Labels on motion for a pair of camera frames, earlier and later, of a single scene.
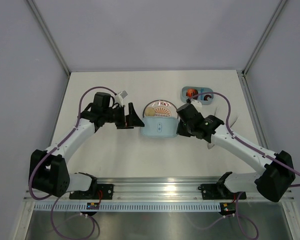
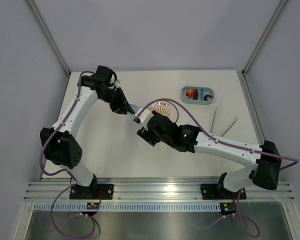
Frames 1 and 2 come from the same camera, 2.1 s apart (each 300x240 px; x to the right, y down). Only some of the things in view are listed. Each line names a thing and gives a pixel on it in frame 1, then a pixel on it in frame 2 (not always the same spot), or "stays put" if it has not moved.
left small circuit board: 93,205 stays put
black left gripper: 132,119 → 122,105
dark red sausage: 205,97 stays put
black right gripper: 181,131 → 147,134
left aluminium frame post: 49,36 stays put
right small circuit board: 226,208 stays put
